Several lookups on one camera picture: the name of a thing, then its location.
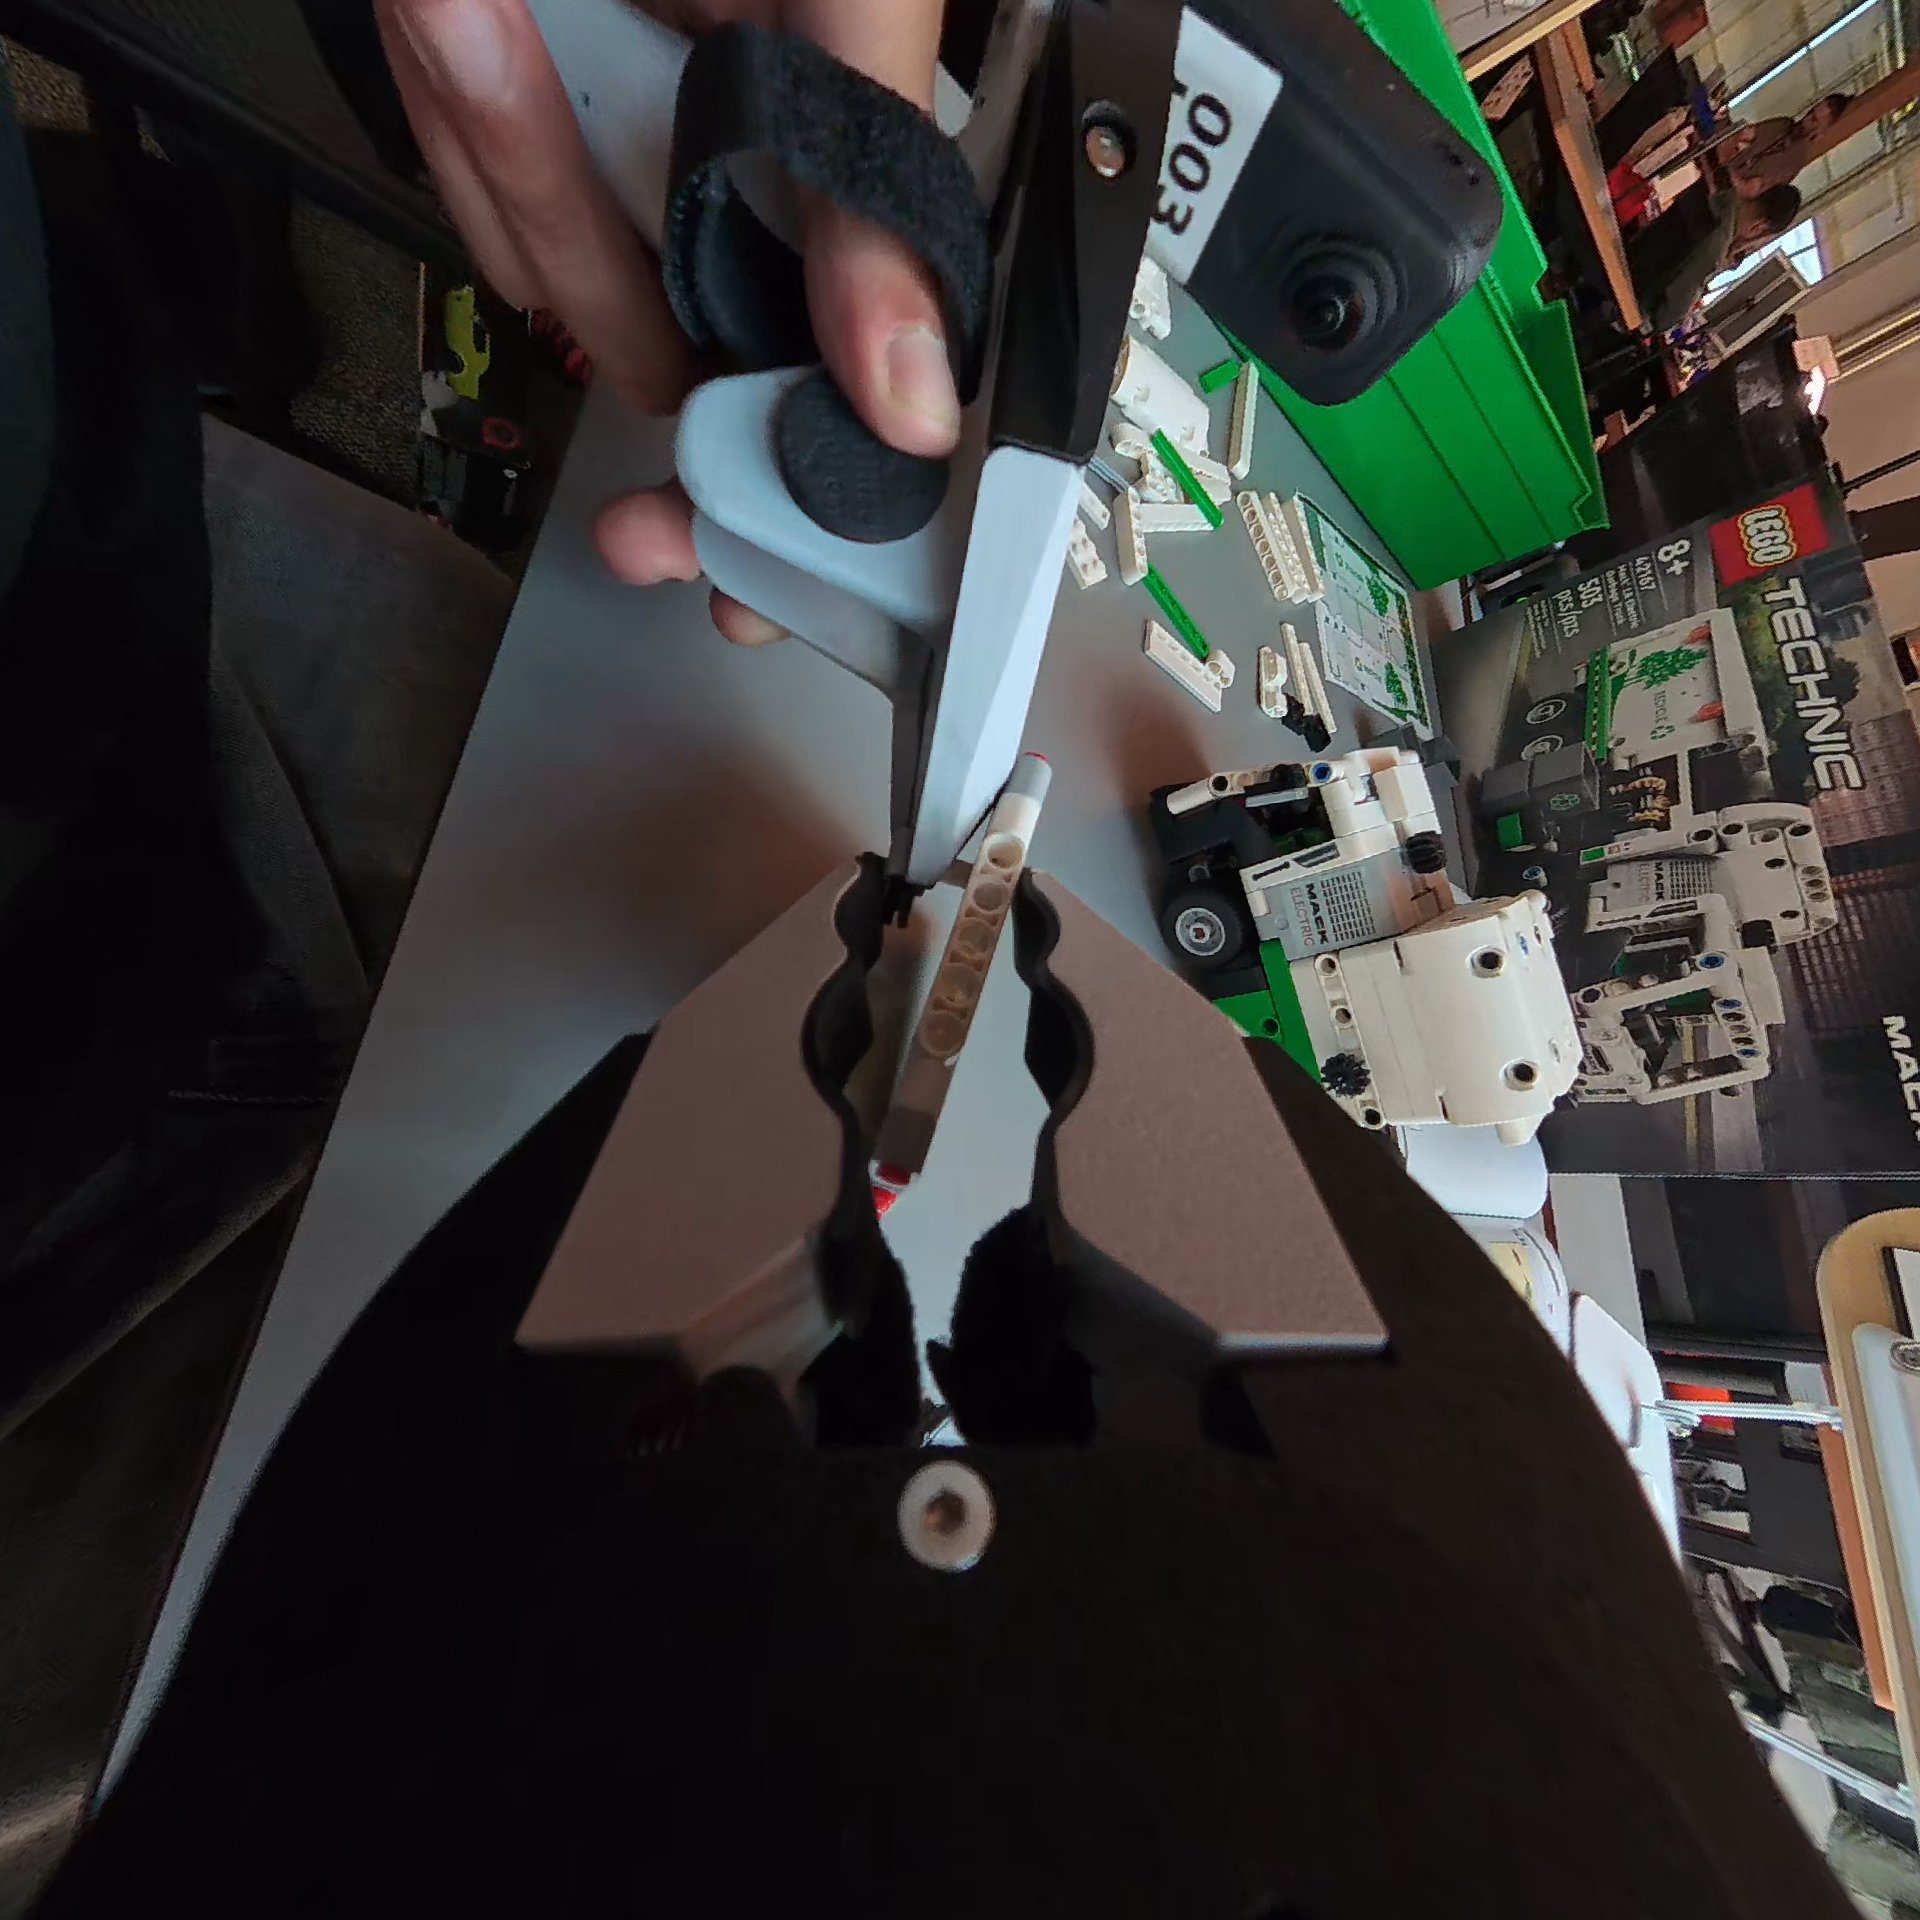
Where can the wooden stand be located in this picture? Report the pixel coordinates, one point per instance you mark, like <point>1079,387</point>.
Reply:
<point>1853,1471</point>

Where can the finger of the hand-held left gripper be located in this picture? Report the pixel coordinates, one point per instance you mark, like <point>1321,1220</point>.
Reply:
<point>998,644</point>

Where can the green and white sticker sheet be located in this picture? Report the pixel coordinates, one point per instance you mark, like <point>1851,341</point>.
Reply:
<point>1366,614</point>

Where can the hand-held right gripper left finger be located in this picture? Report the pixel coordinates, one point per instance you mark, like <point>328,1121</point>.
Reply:
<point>690,1173</point>

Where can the pile of white lego pieces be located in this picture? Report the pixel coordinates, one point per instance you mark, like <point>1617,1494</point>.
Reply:
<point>1154,391</point>

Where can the white rounded object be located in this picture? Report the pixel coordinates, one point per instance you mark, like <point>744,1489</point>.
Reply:
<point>1487,1180</point>

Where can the lego set box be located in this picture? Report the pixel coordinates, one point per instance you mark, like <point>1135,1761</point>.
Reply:
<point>1726,677</point>

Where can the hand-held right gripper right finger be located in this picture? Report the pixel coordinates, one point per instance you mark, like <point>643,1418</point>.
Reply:
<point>1198,1173</point>

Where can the green plastic bin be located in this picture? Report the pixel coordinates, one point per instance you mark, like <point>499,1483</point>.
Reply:
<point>1471,419</point>

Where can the white lego beam with axle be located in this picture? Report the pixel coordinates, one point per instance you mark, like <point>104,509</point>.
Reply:
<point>976,928</point>

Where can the person's left hand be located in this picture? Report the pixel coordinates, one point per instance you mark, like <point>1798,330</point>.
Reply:
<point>495,179</point>

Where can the white and green lego truck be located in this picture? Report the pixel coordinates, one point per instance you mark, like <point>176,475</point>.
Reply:
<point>1424,989</point>

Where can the black bag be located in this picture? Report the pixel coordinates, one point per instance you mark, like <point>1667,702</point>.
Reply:
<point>481,481</point>

